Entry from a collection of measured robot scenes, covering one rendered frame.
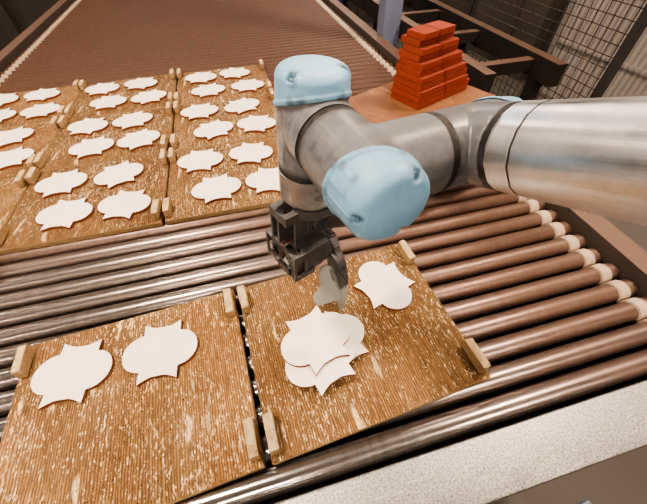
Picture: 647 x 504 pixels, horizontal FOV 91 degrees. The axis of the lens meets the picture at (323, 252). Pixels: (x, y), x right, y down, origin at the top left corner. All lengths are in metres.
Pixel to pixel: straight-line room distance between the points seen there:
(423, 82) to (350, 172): 0.92
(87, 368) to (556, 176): 0.76
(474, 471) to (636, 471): 1.34
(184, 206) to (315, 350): 0.58
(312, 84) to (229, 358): 0.51
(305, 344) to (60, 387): 0.45
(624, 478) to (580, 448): 1.17
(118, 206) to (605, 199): 1.02
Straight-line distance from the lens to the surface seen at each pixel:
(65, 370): 0.79
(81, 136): 1.52
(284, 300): 0.70
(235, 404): 0.63
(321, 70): 0.33
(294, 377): 0.60
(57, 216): 1.13
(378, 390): 0.63
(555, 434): 0.73
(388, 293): 0.71
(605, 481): 1.87
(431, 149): 0.29
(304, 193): 0.37
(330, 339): 0.61
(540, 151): 0.27
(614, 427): 0.79
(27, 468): 0.76
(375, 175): 0.23
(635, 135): 0.25
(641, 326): 0.94
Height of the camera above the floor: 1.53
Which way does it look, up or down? 50 degrees down
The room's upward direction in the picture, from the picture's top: 2 degrees counter-clockwise
